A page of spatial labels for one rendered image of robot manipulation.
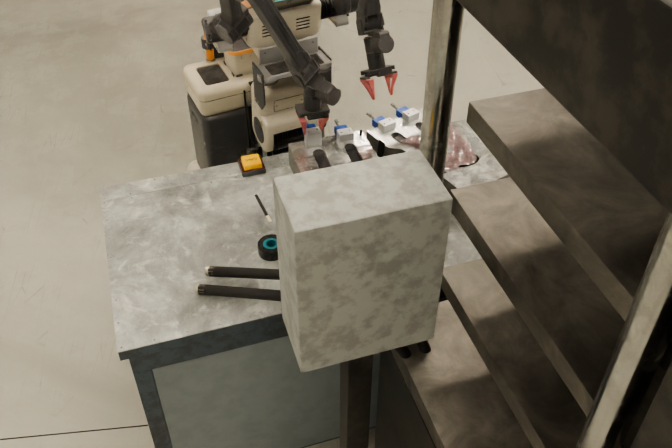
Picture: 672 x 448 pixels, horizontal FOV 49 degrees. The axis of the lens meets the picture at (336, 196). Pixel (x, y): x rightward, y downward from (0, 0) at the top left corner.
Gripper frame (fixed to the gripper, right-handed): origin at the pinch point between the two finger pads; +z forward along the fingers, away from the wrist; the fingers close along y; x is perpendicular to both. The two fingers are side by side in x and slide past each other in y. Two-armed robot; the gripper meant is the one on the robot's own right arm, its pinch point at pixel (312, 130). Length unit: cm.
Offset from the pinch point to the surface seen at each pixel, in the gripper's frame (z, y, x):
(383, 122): 4.8, 27.1, 4.8
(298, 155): 4.8, -6.3, -5.8
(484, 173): 1, 46, -35
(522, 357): -11, 16, -109
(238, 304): 15, -37, -55
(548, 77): -89, -2, -120
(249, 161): 10.5, -21.0, 2.7
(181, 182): 14.8, -44.0, 3.0
